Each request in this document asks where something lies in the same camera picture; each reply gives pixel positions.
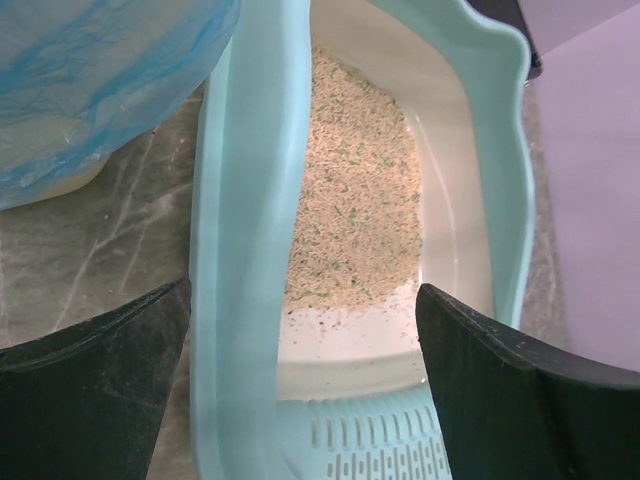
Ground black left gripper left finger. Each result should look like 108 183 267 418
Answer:
1 277 191 479

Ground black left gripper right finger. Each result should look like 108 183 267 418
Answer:
416 284 639 479

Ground blue plastic bin liner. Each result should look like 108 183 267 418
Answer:
0 0 244 211

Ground black hard case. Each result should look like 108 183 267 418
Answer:
468 0 543 81

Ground teal litter box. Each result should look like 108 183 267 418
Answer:
189 1 535 479

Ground beige cat litter pellets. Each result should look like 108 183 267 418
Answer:
284 43 422 311

